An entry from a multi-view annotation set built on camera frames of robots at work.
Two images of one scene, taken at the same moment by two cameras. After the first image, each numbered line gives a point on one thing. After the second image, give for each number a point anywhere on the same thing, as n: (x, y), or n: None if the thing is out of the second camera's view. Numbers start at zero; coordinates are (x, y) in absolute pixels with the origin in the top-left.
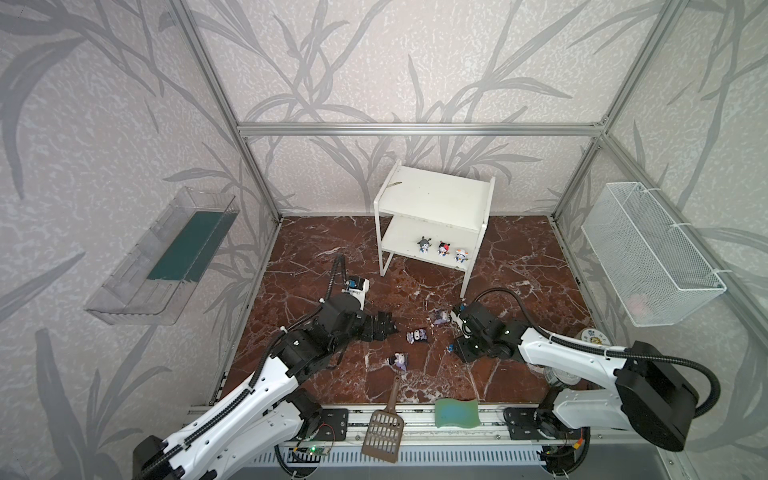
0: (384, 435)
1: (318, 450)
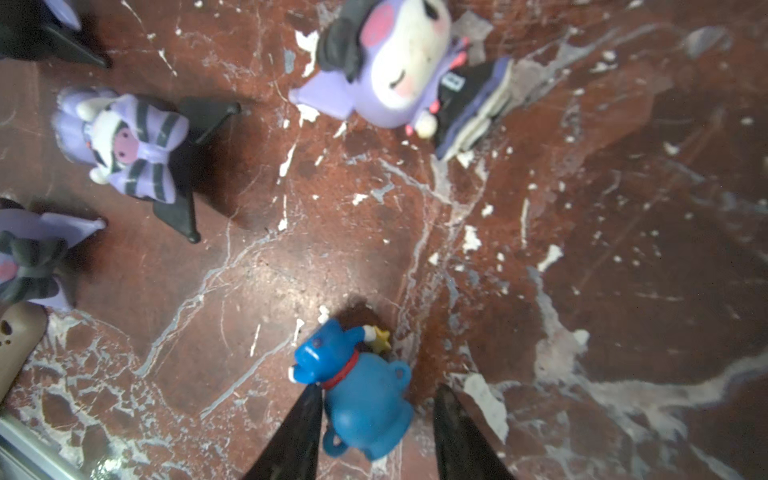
0: (23, 325)
1: None
